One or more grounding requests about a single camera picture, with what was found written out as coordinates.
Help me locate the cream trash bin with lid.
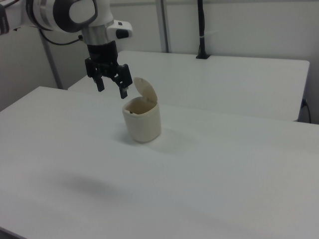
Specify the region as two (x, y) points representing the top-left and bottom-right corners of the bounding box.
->
(122, 77), (162, 143)

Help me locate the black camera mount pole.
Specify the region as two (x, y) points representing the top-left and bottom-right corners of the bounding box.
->
(195, 0), (211, 60)

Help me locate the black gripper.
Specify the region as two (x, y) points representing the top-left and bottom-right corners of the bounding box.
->
(84, 40), (133, 100)

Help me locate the grey metal frame post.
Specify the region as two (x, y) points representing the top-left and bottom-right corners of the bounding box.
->
(159, 0), (173, 53)

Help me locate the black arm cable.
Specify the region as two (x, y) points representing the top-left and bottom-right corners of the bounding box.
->
(37, 27), (84, 46)

